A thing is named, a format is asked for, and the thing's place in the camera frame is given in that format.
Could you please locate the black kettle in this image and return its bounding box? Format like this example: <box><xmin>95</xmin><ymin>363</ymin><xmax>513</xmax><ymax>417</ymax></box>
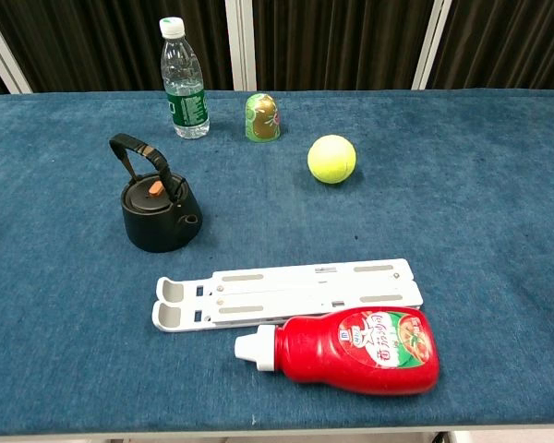
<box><xmin>108</xmin><ymin>133</ymin><xmax>204</xmax><ymax>254</ymax></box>

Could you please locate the white folding laptop stand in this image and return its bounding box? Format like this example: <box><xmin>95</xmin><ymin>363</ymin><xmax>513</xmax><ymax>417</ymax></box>
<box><xmin>151</xmin><ymin>257</ymin><xmax>425</xmax><ymax>333</ymax></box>

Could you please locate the red ketchup squeeze bottle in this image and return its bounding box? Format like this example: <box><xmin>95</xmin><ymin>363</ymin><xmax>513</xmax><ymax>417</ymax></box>
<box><xmin>234</xmin><ymin>307</ymin><xmax>441</xmax><ymax>397</ymax></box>

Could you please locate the green kiwi cup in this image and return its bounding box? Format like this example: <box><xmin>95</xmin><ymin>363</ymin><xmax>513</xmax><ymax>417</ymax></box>
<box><xmin>245</xmin><ymin>92</ymin><xmax>282</xmax><ymax>143</ymax></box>

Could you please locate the dark pleated curtain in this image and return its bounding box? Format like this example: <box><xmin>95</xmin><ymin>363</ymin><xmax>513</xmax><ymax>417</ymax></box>
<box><xmin>0</xmin><ymin>0</ymin><xmax>554</xmax><ymax>97</ymax></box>

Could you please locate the clear plastic water bottle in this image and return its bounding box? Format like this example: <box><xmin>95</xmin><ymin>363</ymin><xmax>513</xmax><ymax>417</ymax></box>
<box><xmin>159</xmin><ymin>17</ymin><xmax>211</xmax><ymax>140</ymax></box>

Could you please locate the yellow tennis ball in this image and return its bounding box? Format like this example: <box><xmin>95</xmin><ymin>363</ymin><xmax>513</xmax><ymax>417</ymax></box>
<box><xmin>307</xmin><ymin>134</ymin><xmax>357</xmax><ymax>186</ymax></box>

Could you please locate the white frame post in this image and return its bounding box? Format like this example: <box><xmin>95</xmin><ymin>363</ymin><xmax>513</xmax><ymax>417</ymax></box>
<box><xmin>224</xmin><ymin>0</ymin><xmax>259</xmax><ymax>92</ymax></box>
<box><xmin>411</xmin><ymin>0</ymin><xmax>453</xmax><ymax>91</ymax></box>
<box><xmin>0</xmin><ymin>3</ymin><xmax>33</xmax><ymax>95</ymax></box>

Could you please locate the blue table cloth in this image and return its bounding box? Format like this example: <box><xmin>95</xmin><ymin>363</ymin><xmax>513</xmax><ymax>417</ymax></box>
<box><xmin>0</xmin><ymin>89</ymin><xmax>554</xmax><ymax>437</ymax></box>

